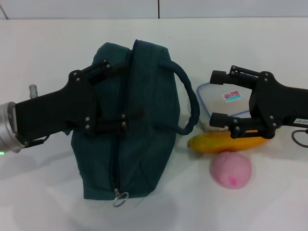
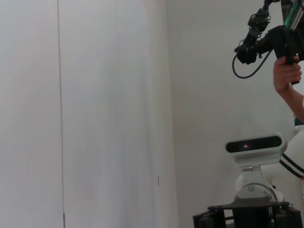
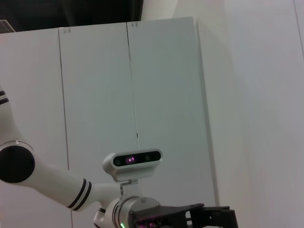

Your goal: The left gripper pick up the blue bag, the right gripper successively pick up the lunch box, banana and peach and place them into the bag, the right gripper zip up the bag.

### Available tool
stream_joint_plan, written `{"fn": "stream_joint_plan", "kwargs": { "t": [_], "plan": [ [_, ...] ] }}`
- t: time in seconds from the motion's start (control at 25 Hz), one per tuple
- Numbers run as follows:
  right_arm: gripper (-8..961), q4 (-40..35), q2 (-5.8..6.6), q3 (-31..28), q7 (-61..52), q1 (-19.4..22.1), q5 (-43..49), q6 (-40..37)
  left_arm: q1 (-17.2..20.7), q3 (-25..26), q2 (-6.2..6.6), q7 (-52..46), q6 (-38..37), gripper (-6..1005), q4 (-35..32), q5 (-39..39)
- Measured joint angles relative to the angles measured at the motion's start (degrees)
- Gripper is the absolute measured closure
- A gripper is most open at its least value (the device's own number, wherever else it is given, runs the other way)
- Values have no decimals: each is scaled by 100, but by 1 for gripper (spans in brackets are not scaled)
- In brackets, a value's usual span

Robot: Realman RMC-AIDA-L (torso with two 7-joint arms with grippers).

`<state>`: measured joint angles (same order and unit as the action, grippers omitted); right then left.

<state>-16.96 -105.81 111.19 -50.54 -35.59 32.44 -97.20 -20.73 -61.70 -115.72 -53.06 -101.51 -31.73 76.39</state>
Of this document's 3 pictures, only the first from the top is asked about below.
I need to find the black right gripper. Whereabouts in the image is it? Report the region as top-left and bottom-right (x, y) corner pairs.
(208, 64), (308, 140)

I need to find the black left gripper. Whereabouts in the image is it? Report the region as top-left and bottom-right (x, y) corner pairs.
(14, 59), (145, 142)

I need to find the clear plastic lunch box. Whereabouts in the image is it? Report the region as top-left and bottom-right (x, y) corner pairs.
(196, 81), (252, 129)

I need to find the dark teal insulated lunch bag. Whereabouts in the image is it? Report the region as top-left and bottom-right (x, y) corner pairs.
(63, 39), (201, 207)

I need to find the yellow banana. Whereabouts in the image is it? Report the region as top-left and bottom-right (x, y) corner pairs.
(187, 129), (269, 154)

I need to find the pink peach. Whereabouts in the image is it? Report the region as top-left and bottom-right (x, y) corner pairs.
(209, 151), (253, 191)

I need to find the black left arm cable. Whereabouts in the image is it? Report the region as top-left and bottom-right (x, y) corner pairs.
(24, 135), (51, 148)

